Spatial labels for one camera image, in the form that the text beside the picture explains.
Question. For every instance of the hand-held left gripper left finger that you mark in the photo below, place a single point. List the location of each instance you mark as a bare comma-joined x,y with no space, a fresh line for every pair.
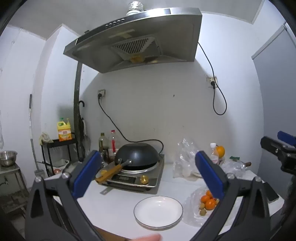
85,176

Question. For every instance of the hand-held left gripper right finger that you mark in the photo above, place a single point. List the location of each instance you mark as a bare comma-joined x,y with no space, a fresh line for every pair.
210,173

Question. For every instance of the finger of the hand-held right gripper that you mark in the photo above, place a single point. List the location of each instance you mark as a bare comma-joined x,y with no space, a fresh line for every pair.
286,137
284,153

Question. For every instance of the orange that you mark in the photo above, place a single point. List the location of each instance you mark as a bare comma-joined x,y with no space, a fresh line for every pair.
220,151
209,193
210,204
204,198

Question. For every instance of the printed clear plastic bag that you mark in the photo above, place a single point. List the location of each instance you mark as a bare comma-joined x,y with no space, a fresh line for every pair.
192,215

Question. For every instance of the white plate with dark rim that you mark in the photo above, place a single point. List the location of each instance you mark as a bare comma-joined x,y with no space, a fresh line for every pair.
158,212

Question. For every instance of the person's left hand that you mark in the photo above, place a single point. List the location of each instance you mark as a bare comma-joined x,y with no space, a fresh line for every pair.
148,238

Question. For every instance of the white dish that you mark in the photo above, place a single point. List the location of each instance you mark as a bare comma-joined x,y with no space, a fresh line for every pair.
197,174

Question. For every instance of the clear water bottle red label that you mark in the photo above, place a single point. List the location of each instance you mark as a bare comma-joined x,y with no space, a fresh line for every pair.
214,157

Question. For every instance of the crumpled clear plastic bag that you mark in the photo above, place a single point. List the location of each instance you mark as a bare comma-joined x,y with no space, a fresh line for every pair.
233,168

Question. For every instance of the green packet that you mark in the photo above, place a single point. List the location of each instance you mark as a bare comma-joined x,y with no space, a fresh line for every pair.
234,158

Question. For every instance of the cooking oil bottle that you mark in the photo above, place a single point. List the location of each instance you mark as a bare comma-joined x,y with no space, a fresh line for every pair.
102,143

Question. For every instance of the flat black object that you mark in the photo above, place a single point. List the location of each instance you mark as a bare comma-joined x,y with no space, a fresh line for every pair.
270,192

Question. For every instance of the red-capped sauce bottle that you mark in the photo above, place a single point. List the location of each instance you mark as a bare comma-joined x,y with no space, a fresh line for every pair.
113,143

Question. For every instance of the black metal rack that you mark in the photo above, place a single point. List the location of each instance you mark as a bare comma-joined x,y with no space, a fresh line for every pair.
57,142

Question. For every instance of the black umbrella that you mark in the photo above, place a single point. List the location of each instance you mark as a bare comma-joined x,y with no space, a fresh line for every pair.
81,129

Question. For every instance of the yellow detergent bottle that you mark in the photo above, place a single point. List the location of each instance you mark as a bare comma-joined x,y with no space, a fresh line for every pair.
64,133

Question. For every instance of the pale cloth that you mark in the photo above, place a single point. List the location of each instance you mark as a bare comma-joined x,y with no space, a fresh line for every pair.
46,138

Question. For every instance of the grey door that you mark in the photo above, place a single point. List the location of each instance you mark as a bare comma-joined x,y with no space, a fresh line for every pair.
277,81

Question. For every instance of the steel induction cooker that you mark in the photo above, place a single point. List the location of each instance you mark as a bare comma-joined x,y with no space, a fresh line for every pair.
152,178

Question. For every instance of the gold cooker knob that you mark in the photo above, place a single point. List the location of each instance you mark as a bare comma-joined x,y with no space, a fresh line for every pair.
145,179

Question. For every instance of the metal stool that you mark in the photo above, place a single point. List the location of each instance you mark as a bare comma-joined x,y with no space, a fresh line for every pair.
9,168

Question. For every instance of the steel bowl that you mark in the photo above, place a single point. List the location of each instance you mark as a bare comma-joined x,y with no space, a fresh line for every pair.
8,157

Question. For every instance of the dark vertical pipe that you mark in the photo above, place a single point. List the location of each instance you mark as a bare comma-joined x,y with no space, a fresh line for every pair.
77,92

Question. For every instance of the steel range hood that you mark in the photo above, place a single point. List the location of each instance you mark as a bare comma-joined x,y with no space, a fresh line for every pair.
161,34

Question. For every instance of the white wall socket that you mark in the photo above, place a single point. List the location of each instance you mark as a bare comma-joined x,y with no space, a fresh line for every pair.
211,80
101,92

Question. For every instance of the foil exhaust duct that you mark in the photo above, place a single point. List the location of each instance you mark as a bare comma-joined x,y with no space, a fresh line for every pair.
135,8

